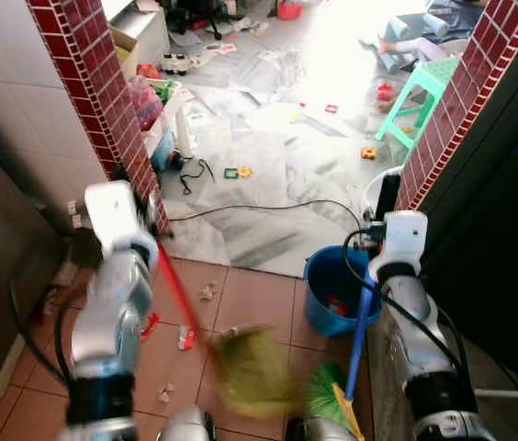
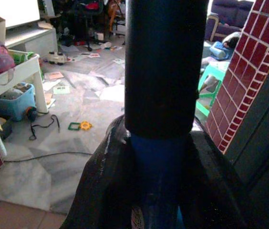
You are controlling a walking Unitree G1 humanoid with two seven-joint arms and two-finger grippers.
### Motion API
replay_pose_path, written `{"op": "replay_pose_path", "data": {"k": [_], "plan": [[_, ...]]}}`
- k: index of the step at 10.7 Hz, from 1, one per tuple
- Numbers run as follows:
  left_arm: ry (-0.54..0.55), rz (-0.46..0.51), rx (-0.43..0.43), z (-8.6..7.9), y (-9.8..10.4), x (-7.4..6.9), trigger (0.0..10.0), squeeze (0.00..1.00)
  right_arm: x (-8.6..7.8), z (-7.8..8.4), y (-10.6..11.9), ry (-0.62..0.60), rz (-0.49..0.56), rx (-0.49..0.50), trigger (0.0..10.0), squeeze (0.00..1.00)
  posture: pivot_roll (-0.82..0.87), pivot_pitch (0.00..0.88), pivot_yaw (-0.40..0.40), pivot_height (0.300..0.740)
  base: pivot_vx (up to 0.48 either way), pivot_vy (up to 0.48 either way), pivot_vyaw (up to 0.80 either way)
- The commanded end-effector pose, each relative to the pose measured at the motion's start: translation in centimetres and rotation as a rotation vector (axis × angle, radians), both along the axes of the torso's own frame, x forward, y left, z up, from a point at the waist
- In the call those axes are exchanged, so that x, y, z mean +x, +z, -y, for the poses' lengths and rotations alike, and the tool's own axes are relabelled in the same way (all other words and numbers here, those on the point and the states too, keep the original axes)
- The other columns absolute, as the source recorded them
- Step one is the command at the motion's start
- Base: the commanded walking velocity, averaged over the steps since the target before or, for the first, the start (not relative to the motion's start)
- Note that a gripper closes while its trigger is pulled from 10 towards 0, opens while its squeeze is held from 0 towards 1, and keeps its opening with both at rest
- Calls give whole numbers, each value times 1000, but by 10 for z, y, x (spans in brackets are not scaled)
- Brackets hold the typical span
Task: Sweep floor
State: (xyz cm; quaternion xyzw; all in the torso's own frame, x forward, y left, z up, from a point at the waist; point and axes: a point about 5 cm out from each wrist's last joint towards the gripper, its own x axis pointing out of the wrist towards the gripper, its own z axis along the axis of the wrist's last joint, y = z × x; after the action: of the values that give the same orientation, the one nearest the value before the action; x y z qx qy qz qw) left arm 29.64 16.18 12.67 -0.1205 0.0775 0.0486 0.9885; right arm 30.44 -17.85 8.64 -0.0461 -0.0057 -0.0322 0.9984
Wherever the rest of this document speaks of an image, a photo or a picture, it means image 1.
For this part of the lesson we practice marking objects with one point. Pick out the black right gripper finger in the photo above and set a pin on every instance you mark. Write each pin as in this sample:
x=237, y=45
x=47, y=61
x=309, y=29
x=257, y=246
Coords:
x=388, y=195

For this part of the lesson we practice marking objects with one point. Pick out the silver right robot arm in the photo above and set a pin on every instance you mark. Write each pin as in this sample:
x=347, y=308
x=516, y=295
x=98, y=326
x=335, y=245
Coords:
x=420, y=331

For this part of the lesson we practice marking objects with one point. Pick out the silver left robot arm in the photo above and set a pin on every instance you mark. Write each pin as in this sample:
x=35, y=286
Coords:
x=107, y=317

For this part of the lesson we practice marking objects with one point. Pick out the white bucket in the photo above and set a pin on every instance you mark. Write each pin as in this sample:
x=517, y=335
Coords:
x=374, y=184

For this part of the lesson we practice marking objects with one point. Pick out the orange toy piece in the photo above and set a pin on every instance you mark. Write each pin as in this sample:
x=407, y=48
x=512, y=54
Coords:
x=368, y=152

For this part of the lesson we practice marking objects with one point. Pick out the blue round appliance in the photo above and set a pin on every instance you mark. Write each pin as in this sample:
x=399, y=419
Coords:
x=163, y=156

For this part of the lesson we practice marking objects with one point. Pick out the blue plastic bucket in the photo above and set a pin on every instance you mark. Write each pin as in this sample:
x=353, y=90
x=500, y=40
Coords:
x=328, y=289

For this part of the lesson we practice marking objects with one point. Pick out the green yellow toy piece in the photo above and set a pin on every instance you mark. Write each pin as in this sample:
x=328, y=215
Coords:
x=237, y=172

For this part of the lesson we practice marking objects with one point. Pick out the small white table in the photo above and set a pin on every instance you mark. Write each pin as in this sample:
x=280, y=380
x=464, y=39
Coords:
x=181, y=115

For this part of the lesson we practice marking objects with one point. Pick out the crumpled paper scrap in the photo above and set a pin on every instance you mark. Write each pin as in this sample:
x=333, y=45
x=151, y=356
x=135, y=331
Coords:
x=164, y=392
x=208, y=291

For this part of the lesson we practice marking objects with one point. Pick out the small red card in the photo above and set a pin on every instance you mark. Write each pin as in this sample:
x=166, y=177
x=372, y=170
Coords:
x=331, y=108

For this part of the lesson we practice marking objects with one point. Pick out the red toy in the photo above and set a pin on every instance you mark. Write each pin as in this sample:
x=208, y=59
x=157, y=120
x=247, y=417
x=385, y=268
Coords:
x=385, y=91

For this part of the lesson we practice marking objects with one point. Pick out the pink plastic bag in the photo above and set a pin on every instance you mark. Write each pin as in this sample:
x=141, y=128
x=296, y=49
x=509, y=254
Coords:
x=145, y=103

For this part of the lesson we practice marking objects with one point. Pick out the green plastic stool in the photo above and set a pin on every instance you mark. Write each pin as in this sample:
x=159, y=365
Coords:
x=433, y=78

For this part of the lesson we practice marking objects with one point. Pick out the red white wrapper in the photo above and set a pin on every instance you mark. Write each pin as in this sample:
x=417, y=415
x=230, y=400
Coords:
x=185, y=338

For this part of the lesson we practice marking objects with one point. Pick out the toy truck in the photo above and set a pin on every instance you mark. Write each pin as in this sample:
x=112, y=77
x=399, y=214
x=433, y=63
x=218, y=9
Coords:
x=176, y=63

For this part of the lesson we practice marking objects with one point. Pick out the grey metal cabinet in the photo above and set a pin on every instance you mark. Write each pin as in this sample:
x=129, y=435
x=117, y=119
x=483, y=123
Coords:
x=6, y=266

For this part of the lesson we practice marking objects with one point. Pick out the cardboard box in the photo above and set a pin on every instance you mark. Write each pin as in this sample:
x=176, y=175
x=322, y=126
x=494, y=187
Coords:
x=123, y=50

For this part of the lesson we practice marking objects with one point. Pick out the sitting person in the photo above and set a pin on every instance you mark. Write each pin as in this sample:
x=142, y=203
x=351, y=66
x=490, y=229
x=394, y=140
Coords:
x=429, y=28

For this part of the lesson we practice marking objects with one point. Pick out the silver right robot leg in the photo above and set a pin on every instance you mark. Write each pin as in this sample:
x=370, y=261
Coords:
x=319, y=430

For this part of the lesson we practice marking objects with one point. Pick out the red bowl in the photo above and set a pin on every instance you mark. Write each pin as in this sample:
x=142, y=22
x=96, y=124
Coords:
x=288, y=9

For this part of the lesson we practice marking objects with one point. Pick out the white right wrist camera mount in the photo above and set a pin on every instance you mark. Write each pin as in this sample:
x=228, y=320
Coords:
x=406, y=239

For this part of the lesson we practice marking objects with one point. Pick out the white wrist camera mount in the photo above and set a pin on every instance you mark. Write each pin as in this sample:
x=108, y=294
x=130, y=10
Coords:
x=406, y=239
x=117, y=216

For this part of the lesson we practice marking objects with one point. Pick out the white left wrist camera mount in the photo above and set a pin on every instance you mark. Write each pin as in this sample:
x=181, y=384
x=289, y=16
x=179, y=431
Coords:
x=117, y=216

